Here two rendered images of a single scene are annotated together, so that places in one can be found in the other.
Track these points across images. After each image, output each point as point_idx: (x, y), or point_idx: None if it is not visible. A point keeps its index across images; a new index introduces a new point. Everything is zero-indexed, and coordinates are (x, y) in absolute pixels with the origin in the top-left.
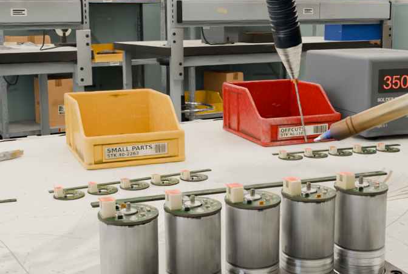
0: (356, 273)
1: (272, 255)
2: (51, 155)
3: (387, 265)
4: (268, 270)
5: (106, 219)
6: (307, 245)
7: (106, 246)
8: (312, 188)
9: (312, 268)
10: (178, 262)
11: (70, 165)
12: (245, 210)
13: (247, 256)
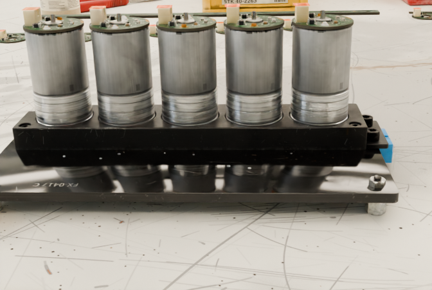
0: (303, 117)
1: (196, 83)
2: (186, 0)
3: (354, 117)
4: (191, 98)
5: (26, 26)
6: (239, 78)
7: (27, 53)
8: (260, 18)
9: (244, 103)
10: (98, 78)
11: (193, 9)
12: (164, 32)
13: (169, 81)
